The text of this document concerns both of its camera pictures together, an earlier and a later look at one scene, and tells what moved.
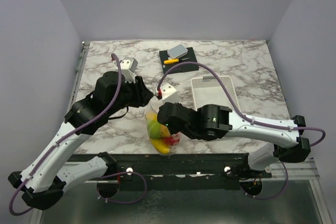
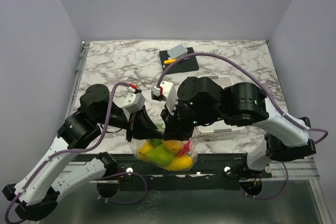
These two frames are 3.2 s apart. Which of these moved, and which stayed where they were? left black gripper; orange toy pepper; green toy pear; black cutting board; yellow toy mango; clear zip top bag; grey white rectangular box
Moved: left black gripper; yellow toy mango; orange toy pepper; clear zip top bag; green toy pear
Stayed: grey white rectangular box; black cutting board
